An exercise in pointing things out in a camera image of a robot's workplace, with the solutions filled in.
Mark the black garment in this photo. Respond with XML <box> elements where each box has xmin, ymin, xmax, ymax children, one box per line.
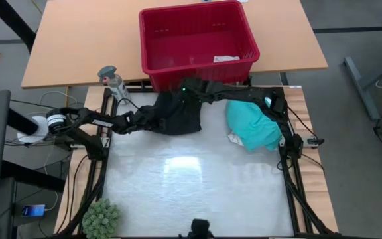
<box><xmin>151</xmin><ymin>91</ymin><xmax>203</xmax><ymax>136</ymax></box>

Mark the small white cloth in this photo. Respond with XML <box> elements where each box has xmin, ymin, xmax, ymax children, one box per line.
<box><xmin>213</xmin><ymin>55</ymin><xmax>241</xmax><ymax>63</ymax></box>

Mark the white lace garment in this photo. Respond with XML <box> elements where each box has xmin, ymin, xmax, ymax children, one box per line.
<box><xmin>227</xmin><ymin>131</ymin><xmax>245</xmax><ymax>147</ymax></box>

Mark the teal garment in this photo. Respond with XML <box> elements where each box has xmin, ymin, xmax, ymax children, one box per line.
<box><xmin>225</xmin><ymin>99</ymin><xmax>283</xmax><ymax>152</ymax></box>

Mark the red plastic bin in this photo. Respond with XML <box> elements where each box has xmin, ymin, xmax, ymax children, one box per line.
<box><xmin>139</xmin><ymin>0</ymin><xmax>261</xmax><ymax>92</ymax></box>

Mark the clear spray bottle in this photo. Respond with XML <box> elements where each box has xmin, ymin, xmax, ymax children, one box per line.
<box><xmin>97</xmin><ymin>65</ymin><xmax>132</xmax><ymax>106</ymax></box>

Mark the light wooden desk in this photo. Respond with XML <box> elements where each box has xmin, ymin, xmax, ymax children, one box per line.
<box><xmin>21</xmin><ymin>0</ymin><xmax>328</xmax><ymax>89</ymax></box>

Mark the small green plant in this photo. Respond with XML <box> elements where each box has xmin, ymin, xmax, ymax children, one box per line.
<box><xmin>82</xmin><ymin>198</ymin><xmax>121</xmax><ymax>239</ymax></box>

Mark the unidentified black object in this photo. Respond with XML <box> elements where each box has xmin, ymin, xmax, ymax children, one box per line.
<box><xmin>179</xmin><ymin>218</ymin><xmax>216</xmax><ymax>239</ymax></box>

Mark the black phone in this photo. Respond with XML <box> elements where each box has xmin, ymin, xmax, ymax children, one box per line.
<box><xmin>21</xmin><ymin>204</ymin><xmax>46</xmax><ymax>218</ymax></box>

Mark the grey desk leg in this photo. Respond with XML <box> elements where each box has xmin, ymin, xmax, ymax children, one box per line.
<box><xmin>343</xmin><ymin>42</ymin><xmax>382</xmax><ymax>121</ymax></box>

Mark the black desk leg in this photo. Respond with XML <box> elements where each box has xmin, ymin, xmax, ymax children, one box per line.
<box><xmin>0</xmin><ymin>0</ymin><xmax>38</xmax><ymax>54</ymax></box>

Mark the black left camera cable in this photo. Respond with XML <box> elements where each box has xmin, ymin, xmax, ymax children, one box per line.
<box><xmin>117</xmin><ymin>97</ymin><xmax>142</xmax><ymax>110</ymax></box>

